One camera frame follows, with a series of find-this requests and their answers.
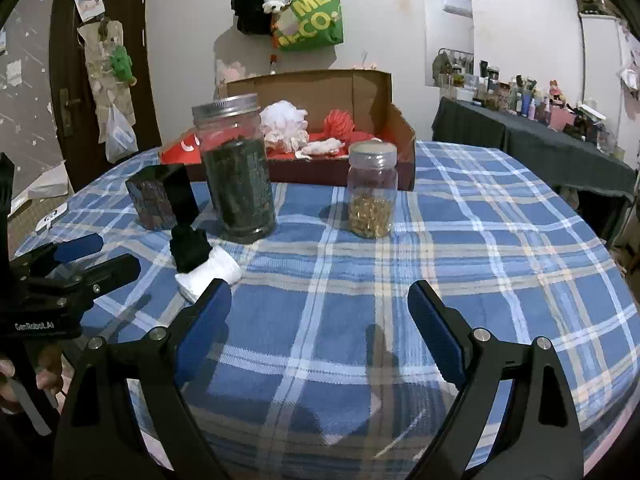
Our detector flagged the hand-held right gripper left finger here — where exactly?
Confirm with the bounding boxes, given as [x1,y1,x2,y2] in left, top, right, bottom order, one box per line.
[52,277,233,480]

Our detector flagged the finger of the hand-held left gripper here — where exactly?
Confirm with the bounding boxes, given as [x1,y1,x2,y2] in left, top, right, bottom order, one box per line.
[10,232,105,281]
[30,253,142,311]

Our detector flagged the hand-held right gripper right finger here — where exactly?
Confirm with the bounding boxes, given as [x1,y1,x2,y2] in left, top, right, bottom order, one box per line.
[406,280,586,480]

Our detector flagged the cream crochet cloth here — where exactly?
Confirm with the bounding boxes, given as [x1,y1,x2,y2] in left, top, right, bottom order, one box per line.
[295,139,346,160]

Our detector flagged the red mesh bath pouf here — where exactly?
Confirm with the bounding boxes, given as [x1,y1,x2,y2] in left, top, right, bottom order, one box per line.
[322,110,357,137]

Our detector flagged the white mesh bath pouf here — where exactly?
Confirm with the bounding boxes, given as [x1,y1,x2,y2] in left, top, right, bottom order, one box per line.
[260,100,310,136]

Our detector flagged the cardboard box red lining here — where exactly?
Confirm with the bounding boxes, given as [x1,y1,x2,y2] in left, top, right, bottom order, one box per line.
[159,69,417,192]

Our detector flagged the person's left hand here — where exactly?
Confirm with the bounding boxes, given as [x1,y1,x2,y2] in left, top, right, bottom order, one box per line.
[0,345,66,416]

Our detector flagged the white flat device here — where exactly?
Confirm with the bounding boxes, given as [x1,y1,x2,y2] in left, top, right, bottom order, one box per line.
[35,205,68,233]

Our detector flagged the black fuzzy scrunchie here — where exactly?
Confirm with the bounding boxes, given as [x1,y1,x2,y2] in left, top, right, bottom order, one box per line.
[169,225,211,273]

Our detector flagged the floral tin box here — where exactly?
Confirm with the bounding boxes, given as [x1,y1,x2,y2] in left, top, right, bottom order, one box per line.
[125,162,198,232]

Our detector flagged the blue plaid blanket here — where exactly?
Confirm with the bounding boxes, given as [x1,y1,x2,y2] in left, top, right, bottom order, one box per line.
[12,140,636,480]

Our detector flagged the clear plastic bag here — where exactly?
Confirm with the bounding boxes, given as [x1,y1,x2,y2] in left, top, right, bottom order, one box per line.
[105,105,139,163]

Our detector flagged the small clear jar gold contents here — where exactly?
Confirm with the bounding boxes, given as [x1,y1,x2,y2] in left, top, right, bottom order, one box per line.
[347,141,399,240]

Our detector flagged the large glass jar green contents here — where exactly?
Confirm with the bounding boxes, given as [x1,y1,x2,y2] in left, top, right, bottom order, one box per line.
[191,94,277,245]

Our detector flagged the clear hanging door organizer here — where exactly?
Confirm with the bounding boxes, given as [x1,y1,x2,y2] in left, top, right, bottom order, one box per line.
[77,17,138,128]

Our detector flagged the green plush toy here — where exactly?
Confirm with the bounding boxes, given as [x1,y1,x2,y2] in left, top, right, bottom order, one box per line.
[110,46,137,86]

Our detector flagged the dark brown wooden door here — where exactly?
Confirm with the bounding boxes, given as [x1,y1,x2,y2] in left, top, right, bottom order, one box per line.
[47,0,163,191]

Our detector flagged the desk with dark cloth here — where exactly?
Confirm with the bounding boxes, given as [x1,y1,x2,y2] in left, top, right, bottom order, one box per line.
[431,96,638,241]

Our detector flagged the pink plush toy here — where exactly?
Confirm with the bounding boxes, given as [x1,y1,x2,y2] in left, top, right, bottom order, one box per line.
[216,57,246,98]

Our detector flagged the side table with bottles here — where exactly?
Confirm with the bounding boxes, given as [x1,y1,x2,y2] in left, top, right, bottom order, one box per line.
[432,50,621,153]

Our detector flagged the paper photo on door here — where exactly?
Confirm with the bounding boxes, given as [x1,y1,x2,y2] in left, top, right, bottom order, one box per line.
[71,0,106,23]

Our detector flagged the black backpack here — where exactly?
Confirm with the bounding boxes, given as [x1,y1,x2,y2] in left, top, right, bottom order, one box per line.
[229,0,278,36]

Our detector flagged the white cabinet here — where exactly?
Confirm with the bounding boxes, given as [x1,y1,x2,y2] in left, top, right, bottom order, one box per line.
[577,12,633,126]

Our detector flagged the white hanging cloth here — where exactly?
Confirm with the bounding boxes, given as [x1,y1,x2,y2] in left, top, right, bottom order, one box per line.
[620,35,640,91]

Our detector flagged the green tote bag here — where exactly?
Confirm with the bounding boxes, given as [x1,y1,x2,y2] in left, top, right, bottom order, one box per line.
[272,0,345,53]

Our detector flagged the brass door handle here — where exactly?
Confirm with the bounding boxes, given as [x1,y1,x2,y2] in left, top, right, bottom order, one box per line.
[59,89,82,136]

